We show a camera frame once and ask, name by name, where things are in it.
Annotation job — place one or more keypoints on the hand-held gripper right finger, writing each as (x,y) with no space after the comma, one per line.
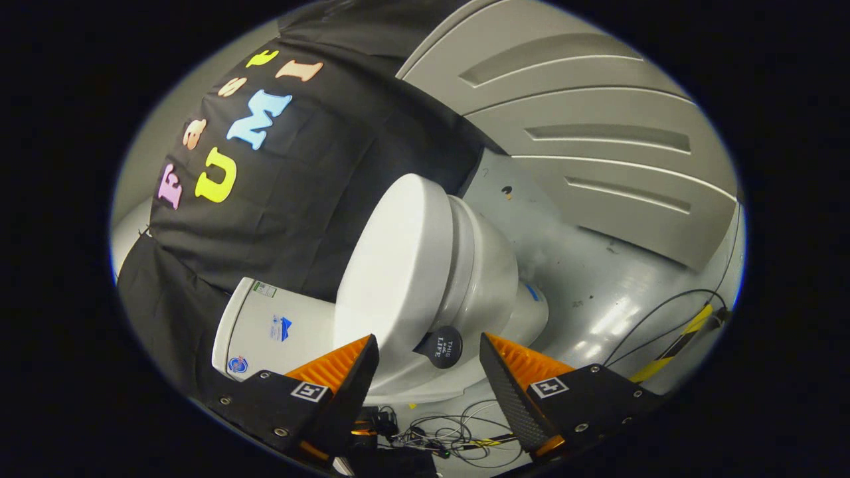
(514,405)

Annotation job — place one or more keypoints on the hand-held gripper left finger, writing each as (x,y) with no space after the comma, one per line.
(345,398)

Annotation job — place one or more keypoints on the white toilet lid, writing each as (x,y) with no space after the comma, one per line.
(392,279)

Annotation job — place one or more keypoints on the white toilet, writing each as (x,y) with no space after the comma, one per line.
(495,279)

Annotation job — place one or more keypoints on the white toilet seat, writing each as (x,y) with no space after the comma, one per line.
(461,265)

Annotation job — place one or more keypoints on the yellow black striped tape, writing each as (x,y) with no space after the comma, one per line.
(671,348)

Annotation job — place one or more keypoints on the black backdrop cloth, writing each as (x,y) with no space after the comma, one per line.
(299,199)

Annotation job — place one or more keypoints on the white cabinet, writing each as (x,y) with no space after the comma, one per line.
(597,99)

